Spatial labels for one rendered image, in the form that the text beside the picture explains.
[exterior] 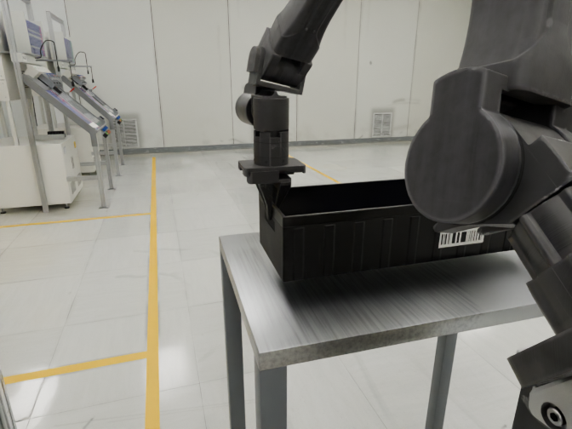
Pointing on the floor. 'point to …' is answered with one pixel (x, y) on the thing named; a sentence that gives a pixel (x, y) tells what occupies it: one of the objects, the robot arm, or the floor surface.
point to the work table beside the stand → (357, 317)
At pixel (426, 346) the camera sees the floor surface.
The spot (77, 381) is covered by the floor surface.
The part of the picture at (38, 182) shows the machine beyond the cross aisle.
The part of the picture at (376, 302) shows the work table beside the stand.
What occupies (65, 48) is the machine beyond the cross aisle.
